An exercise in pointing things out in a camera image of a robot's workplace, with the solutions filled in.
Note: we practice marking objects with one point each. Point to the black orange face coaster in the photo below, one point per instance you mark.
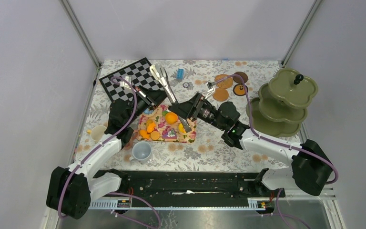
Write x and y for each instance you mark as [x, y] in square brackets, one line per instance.
[240, 90]

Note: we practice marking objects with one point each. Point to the blue toy brick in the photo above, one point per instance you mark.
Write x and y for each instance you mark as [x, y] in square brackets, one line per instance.
[180, 74]

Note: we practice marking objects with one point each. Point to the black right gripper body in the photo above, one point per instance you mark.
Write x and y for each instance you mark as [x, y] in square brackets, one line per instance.
[204, 112]

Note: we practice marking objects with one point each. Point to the round brown cookie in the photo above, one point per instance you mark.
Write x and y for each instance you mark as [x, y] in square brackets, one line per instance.
[155, 135]

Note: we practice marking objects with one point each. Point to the blue donut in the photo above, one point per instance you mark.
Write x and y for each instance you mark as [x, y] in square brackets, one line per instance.
[148, 112]

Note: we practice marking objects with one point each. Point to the black white checkerboard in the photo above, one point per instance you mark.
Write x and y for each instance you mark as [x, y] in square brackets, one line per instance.
[137, 73]

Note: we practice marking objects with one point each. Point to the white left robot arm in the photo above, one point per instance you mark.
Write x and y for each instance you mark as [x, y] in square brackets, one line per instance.
[72, 189]

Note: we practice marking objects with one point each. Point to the floral serving tray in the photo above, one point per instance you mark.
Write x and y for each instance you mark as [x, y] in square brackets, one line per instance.
[163, 126]

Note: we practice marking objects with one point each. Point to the purple cake slice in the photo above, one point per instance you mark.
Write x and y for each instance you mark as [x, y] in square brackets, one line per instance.
[169, 134]

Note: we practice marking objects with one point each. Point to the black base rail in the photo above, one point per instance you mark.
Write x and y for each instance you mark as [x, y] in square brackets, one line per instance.
[172, 189]

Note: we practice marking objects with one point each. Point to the woven tan coaster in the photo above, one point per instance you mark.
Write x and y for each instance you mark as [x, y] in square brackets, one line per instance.
[223, 81]

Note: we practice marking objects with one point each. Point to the green three-tier stand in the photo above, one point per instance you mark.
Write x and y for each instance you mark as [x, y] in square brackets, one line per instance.
[281, 105]

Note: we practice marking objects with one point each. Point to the white mug with red handle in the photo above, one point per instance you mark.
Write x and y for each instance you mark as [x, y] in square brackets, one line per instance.
[96, 133]

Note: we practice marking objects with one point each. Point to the white mug front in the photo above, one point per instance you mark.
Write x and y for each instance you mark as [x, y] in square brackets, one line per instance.
[142, 152]

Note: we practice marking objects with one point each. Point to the plain orange coaster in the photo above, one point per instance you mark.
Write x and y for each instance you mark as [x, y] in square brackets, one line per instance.
[220, 94]

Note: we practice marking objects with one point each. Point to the dark brown coaster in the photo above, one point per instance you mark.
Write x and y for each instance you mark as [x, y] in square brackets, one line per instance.
[240, 77]

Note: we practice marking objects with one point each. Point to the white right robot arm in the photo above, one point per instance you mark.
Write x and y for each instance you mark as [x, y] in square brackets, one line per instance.
[308, 167]

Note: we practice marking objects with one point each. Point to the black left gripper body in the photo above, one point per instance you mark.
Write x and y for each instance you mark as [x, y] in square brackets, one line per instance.
[145, 100]

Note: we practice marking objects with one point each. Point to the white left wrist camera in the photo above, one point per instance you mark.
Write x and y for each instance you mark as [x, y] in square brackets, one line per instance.
[126, 79]

